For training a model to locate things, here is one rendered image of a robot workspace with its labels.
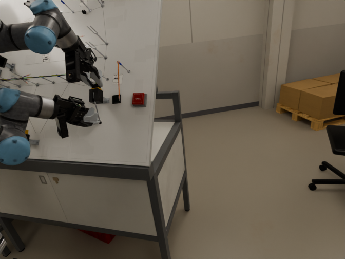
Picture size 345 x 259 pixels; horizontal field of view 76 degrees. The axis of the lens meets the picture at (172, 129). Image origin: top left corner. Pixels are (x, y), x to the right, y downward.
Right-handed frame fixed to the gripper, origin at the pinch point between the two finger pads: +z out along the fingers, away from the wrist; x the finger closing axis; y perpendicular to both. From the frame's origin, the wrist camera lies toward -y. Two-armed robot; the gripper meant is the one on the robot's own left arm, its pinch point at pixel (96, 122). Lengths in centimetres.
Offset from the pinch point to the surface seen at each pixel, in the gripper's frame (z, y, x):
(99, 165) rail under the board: 4.8, -15.3, -10.3
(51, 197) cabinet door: 8, -59, 12
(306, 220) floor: 137, -2, -85
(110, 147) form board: 6.9, -6.6, -8.0
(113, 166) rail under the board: 7.1, -11.5, -14.9
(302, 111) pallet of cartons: 275, 74, -9
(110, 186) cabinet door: 15.5, -26.2, -13.0
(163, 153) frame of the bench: 32.3, -1.9, -16.8
